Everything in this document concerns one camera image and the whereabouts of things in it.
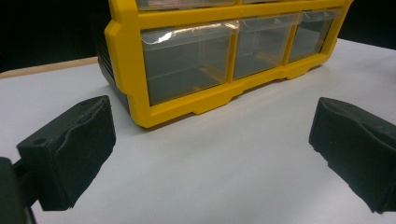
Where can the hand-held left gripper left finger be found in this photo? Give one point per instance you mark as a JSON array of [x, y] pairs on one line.
[[77, 149]]

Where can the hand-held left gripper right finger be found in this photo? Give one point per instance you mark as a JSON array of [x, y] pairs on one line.
[[355, 146]]

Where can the yellow black drawer organizer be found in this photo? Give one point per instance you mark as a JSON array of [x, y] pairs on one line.
[[129, 77]]

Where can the set of small clear drawers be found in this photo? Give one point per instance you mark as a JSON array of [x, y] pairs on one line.
[[183, 68]]

